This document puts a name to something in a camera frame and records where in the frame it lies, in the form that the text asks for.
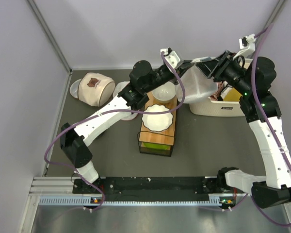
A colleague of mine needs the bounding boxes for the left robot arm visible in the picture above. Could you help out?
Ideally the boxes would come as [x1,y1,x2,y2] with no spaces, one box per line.
[59,57,193,193]

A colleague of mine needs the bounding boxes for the white mesh laundry bag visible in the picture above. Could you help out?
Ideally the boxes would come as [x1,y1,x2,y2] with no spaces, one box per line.
[180,57,218,104]

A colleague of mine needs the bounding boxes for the pink-trimmed mesh laundry bag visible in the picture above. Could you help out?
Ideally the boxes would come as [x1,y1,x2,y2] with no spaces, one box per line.
[113,81,141,121]

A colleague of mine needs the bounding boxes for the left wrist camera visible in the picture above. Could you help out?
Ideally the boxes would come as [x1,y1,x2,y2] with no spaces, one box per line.
[160,48,184,69]

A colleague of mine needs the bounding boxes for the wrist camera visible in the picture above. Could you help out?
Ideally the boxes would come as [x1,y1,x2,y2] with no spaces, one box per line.
[160,48,184,69]
[236,34,256,58]

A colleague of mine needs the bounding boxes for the pink garment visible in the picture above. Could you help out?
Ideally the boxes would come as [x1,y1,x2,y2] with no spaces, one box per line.
[210,82,228,101]

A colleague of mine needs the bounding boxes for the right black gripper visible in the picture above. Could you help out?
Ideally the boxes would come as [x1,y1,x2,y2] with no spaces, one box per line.
[195,50,252,95]

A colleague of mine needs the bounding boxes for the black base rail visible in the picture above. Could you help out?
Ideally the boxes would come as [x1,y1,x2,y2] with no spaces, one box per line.
[72,176,220,196]

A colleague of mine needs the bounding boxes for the cream plastic laundry basket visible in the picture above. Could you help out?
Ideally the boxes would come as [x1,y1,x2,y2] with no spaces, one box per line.
[189,57,255,117]

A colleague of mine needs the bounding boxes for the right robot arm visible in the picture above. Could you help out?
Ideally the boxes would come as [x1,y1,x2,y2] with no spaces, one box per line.
[196,51,291,209]

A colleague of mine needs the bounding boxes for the beige bear cap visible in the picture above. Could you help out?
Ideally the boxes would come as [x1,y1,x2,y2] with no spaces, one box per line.
[69,72,115,107]

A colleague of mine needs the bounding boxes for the black wire wooden rack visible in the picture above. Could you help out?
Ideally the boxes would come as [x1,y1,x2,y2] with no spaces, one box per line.
[137,93,179,158]

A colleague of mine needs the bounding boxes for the white round bowl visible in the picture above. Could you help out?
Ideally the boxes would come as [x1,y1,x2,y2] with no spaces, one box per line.
[152,82,176,103]

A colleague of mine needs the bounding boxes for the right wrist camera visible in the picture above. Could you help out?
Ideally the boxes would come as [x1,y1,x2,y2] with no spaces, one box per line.
[236,34,256,58]

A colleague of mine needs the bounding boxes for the slotted cable duct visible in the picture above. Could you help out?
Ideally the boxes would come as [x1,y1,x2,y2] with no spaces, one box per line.
[39,196,235,206]

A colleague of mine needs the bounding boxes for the white scalloped plate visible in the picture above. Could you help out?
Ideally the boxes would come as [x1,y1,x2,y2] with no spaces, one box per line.
[142,104,173,132]

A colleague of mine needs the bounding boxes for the yellow garment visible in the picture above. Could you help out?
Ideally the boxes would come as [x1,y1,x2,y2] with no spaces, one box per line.
[223,88,242,102]

